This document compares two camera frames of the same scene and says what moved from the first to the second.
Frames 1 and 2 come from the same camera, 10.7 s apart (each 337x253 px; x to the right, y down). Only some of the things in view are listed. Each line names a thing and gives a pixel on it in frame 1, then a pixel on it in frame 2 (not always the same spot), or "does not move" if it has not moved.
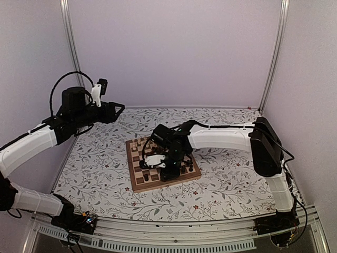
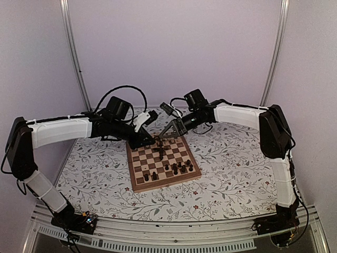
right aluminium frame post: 276,55 does not move
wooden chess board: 144,179 does not move
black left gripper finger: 113,115 to 145,139
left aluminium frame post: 68,22 does not move
